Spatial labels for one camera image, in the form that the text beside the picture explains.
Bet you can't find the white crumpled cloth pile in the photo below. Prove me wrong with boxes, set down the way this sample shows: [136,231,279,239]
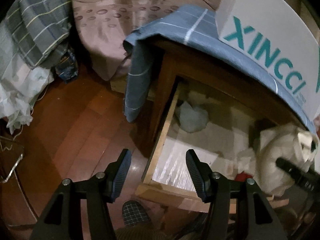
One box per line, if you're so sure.
[1,53,54,133]

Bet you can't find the light wooden drawer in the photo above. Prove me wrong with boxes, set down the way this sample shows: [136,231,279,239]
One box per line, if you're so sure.
[134,80,311,214]

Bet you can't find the blue checked cloth cover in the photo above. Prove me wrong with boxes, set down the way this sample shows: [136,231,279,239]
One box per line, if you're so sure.
[123,5,316,132]

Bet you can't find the red garment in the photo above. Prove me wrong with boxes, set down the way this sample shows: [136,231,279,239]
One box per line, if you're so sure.
[234,172,252,182]

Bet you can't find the grey plaid blanket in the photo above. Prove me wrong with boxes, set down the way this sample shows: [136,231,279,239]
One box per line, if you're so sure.
[4,0,72,69]

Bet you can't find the white lace underwear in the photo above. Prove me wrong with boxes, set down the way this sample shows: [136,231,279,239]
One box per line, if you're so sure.
[236,124,319,197]

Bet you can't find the brown wooden nightstand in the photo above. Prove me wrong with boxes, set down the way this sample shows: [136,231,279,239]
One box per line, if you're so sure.
[137,35,306,157]

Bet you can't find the dark blue snack packet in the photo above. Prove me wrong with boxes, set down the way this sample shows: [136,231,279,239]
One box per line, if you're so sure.
[51,49,79,83]

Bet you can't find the white box teal lettering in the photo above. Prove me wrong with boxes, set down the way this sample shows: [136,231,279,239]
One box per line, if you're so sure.
[216,0,319,120]

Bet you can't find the checked slipper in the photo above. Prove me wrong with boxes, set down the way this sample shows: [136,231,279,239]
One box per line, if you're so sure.
[122,200,151,226]

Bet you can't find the pink dotted bed sheet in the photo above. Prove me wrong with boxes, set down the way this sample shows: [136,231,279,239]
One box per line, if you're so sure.
[72,0,221,81]

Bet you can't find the pale blue crumpled garment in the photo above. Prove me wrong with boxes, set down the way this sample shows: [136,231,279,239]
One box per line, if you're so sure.
[175,101,209,133]

